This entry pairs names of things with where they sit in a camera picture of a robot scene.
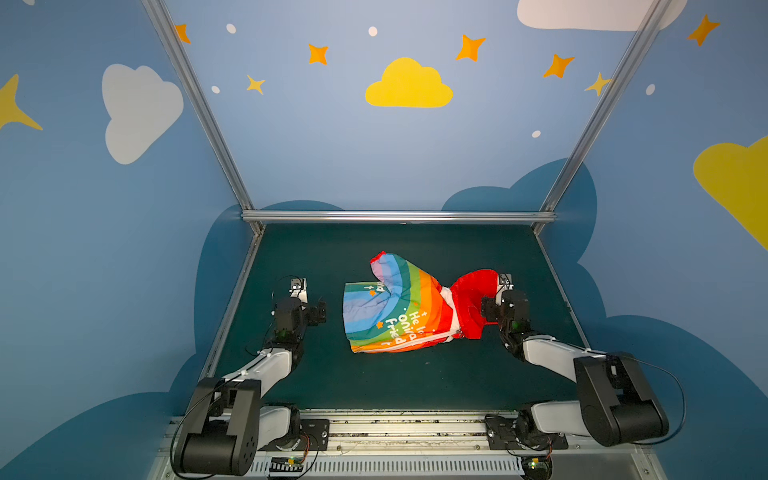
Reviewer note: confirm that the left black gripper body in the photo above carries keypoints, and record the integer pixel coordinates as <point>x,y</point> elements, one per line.
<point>315,312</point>

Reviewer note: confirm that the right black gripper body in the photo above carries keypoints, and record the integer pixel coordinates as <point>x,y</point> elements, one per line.
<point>492,308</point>

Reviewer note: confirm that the rainbow children's jacket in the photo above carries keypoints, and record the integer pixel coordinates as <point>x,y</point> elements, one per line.
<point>407,309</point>

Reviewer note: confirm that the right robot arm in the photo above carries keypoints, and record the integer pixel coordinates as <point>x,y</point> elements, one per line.
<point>615,402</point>

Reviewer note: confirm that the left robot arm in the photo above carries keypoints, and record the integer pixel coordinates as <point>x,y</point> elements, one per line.
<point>227,422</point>

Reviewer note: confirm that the left small circuit board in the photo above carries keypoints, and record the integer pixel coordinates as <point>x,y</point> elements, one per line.
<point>285,467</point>

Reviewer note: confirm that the small circuit board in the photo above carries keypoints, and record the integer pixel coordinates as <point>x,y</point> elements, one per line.
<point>285,467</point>
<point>536,468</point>

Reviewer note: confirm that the right small circuit board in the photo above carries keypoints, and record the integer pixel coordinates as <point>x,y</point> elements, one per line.
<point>536,468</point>

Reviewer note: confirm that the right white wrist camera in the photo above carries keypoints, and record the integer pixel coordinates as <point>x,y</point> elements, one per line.
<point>505,282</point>

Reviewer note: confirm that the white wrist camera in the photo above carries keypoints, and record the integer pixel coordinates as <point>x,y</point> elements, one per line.
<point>505,282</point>
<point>298,289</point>

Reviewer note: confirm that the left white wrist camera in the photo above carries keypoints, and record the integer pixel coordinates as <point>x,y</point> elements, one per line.
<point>298,289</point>

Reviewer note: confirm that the horizontal aluminium frame bar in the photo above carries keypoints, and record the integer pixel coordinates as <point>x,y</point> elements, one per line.
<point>397,217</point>

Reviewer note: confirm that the right aluminium frame post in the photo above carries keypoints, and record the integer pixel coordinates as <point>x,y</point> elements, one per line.
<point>640,44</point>

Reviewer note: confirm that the aluminium frame post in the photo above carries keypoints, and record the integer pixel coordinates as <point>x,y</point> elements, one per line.
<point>162,22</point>
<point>640,44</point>

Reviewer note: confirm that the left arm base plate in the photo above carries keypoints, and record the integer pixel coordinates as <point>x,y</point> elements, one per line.
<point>312,435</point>

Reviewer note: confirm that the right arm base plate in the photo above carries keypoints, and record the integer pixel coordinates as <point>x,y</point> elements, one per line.
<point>520,433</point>

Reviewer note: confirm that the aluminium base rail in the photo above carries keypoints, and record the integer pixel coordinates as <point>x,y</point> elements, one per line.
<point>447,444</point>

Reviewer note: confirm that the left aluminium frame post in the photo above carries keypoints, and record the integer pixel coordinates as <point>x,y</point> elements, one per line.
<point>162,22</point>

